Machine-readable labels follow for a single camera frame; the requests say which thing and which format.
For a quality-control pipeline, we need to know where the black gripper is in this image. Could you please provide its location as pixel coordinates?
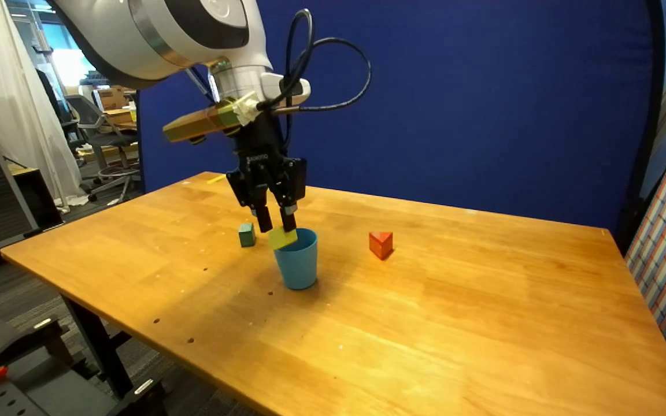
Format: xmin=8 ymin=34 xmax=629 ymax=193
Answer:
xmin=223 ymin=113 xmax=309 ymax=235

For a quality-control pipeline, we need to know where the yellow wooden block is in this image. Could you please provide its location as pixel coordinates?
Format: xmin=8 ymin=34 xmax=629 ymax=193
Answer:
xmin=268 ymin=226 xmax=300 ymax=253

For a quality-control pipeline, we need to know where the green wooden block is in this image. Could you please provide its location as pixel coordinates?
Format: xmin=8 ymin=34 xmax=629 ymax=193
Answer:
xmin=236 ymin=223 xmax=258 ymax=250

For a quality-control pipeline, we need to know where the blue plastic cup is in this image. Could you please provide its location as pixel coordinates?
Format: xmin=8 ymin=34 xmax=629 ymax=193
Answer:
xmin=273 ymin=226 xmax=320 ymax=294

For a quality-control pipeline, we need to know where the red triangular wooden prism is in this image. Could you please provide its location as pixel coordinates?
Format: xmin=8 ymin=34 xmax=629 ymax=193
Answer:
xmin=368 ymin=228 xmax=396 ymax=261

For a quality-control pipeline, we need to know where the office chair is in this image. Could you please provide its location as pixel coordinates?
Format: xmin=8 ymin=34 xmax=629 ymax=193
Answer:
xmin=64 ymin=90 xmax=142 ymax=203

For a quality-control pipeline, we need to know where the black table leg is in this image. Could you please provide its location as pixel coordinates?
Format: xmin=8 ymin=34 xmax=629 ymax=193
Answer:
xmin=60 ymin=294 xmax=137 ymax=399

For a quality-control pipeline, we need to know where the blue fabric backdrop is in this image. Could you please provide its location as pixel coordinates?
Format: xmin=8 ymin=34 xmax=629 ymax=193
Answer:
xmin=134 ymin=0 xmax=666 ymax=233

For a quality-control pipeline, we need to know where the black floor equipment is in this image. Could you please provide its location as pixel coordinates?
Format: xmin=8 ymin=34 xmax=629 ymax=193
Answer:
xmin=0 ymin=312 xmax=170 ymax=416

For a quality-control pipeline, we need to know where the white curtain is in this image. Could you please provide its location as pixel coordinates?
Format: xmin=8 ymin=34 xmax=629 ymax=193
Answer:
xmin=0 ymin=0 xmax=90 ymax=212

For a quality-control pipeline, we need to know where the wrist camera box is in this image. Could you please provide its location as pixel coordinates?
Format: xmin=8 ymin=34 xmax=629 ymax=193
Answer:
xmin=162 ymin=97 xmax=263 ymax=146

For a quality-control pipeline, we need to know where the black looped cable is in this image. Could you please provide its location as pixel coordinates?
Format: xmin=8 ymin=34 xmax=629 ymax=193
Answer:
xmin=257 ymin=7 xmax=374 ymax=116

